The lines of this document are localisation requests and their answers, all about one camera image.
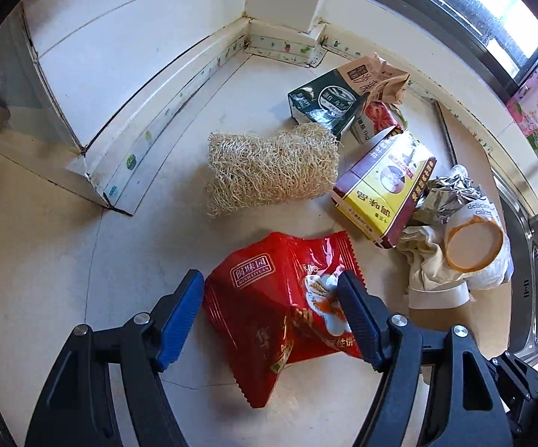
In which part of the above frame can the steel sink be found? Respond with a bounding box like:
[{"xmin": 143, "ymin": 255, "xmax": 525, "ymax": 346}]
[{"xmin": 497, "ymin": 181, "xmax": 538, "ymax": 368}]

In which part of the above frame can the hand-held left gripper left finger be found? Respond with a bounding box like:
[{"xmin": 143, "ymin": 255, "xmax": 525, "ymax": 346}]
[{"xmin": 24, "ymin": 267, "xmax": 205, "ymax": 447}]

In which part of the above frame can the pink printed pouch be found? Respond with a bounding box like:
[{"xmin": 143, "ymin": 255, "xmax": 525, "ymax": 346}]
[{"xmin": 506, "ymin": 63, "xmax": 538, "ymax": 150}]

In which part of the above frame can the dark green carton box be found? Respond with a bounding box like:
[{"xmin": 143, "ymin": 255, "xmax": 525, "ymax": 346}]
[{"xmin": 288, "ymin": 67, "xmax": 370, "ymax": 140}]

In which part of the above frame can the clear plastic bag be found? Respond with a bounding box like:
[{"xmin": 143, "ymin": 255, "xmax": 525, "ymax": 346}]
[{"xmin": 450, "ymin": 165, "xmax": 514, "ymax": 289}]

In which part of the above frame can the red and white small carton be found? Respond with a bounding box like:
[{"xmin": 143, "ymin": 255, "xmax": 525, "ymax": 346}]
[{"xmin": 350, "ymin": 100, "xmax": 409, "ymax": 145}]

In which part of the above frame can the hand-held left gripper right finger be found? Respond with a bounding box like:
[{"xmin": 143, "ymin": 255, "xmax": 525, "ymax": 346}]
[{"xmin": 336, "ymin": 270, "xmax": 514, "ymax": 447}]

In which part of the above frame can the white cake wrapper packet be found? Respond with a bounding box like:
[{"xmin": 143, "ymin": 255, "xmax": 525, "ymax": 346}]
[{"xmin": 443, "ymin": 198, "xmax": 505, "ymax": 273}]

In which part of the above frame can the red snack packet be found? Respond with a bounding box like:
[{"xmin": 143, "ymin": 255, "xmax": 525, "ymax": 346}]
[{"xmin": 202, "ymin": 231, "xmax": 365, "ymax": 409}]

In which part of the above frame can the beige loofah sponge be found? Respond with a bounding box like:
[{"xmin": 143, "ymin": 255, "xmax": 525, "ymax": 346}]
[{"xmin": 206, "ymin": 123, "xmax": 339, "ymax": 217}]

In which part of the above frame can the yellow and maroon carton box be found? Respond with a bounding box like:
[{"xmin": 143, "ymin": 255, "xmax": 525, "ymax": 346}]
[{"xmin": 332, "ymin": 130, "xmax": 439, "ymax": 248}]

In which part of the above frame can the dark window frame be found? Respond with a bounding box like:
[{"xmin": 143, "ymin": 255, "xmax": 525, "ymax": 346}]
[{"xmin": 344, "ymin": 0, "xmax": 538, "ymax": 98}]

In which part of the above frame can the silver foil bag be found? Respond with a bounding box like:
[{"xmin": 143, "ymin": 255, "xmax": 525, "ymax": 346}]
[{"xmin": 413, "ymin": 174, "xmax": 484, "ymax": 229}]

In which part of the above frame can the brown paper bag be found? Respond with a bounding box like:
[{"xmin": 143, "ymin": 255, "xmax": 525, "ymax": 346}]
[{"xmin": 336, "ymin": 53, "xmax": 412, "ymax": 105}]

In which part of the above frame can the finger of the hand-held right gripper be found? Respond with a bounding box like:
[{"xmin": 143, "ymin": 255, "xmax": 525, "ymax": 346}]
[{"xmin": 488, "ymin": 353, "xmax": 538, "ymax": 429}]

